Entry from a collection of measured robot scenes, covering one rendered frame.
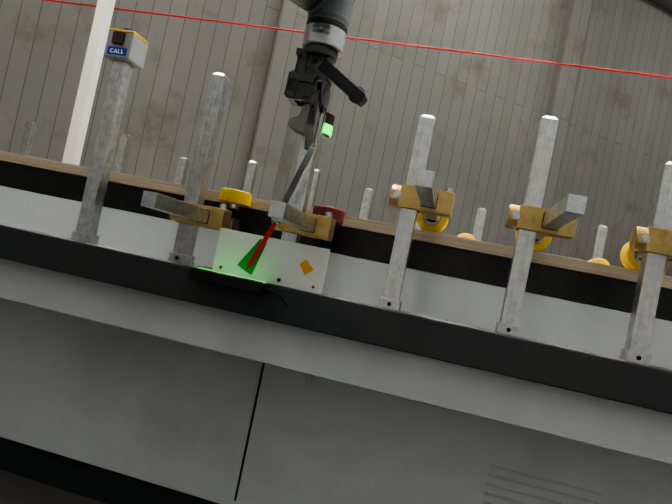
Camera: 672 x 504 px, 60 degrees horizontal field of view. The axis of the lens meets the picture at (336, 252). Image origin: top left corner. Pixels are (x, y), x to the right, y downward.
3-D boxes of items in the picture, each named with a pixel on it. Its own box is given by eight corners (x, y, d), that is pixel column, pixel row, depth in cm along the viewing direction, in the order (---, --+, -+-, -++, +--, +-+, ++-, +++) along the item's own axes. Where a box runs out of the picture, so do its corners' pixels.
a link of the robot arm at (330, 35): (349, 43, 128) (342, 23, 119) (345, 64, 128) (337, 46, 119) (311, 38, 130) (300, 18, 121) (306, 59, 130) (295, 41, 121)
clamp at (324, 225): (327, 239, 127) (332, 217, 127) (269, 228, 130) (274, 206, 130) (332, 242, 133) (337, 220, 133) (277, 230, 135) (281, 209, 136)
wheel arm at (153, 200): (154, 212, 109) (159, 190, 109) (138, 209, 110) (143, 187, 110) (237, 235, 152) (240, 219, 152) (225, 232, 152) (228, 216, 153)
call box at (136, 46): (127, 62, 139) (134, 30, 139) (101, 58, 140) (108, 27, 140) (142, 72, 145) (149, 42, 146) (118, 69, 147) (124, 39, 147)
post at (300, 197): (279, 316, 129) (323, 106, 130) (265, 312, 130) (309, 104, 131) (284, 315, 132) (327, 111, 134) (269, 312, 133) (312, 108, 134)
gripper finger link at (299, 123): (285, 145, 125) (295, 104, 125) (311, 150, 124) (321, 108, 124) (281, 142, 122) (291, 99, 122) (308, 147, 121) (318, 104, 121)
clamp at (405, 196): (450, 215, 122) (455, 192, 122) (387, 204, 125) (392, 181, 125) (450, 219, 128) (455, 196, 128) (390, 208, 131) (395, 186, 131)
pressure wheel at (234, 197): (249, 236, 149) (258, 193, 150) (221, 230, 145) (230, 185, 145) (235, 234, 156) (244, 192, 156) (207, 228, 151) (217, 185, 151)
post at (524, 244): (514, 343, 119) (559, 115, 120) (497, 339, 120) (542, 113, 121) (512, 342, 122) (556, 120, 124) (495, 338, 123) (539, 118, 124)
